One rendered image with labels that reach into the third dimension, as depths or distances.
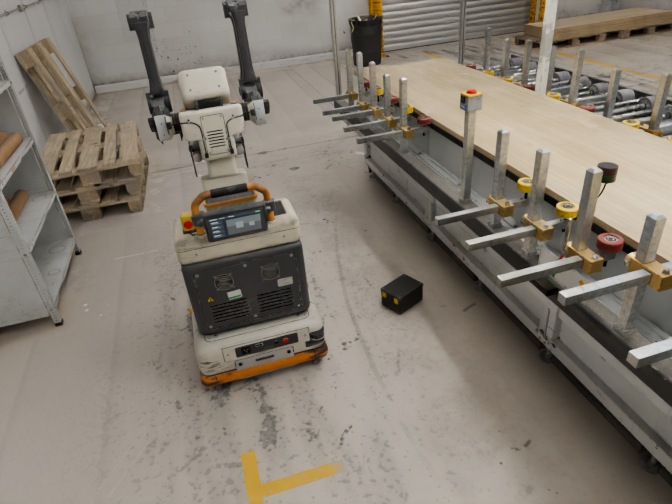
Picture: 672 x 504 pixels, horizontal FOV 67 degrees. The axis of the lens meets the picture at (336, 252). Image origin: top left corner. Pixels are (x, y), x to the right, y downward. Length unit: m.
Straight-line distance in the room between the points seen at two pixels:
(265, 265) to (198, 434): 0.81
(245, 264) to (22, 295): 1.53
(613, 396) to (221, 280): 1.71
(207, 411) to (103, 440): 0.46
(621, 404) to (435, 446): 0.76
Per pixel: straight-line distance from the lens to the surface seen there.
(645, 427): 2.34
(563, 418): 2.49
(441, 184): 2.70
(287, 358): 2.53
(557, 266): 1.80
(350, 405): 2.43
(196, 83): 2.40
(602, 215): 2.07
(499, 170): 2.19
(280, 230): 2.21
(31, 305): 3.41
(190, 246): 2.20
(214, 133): 2.37
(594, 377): 2.46
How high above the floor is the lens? 1.83
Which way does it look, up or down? 32 degrees down
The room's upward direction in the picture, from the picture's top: 5 degrees counter-clockwise
